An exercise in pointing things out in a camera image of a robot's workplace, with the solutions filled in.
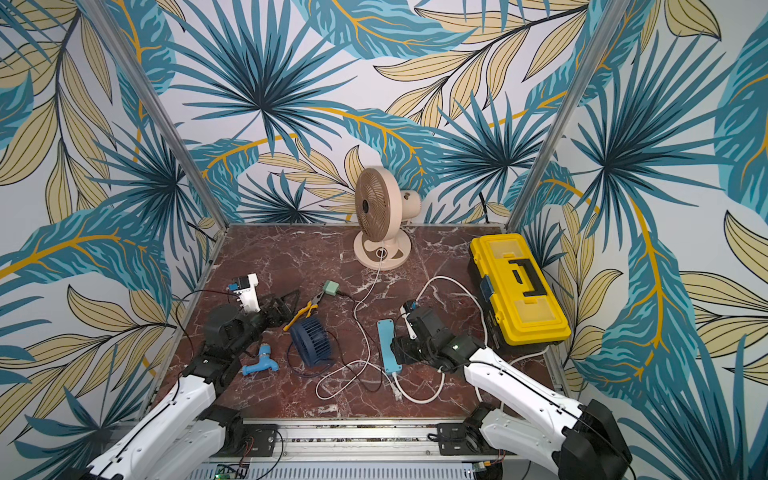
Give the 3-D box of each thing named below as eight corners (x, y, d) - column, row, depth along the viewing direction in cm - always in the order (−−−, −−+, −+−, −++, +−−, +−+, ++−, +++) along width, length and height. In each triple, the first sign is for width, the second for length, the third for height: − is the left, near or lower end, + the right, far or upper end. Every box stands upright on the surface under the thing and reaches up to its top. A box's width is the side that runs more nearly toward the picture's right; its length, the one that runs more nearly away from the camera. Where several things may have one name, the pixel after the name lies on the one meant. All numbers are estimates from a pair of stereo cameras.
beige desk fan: (359, 274, 107) (352, 205, 82) (362, 235, 119) (357, 163, 94) (415, 275, 108) (425, 206, 82) (412, 235, 120) (420, 164, 94)
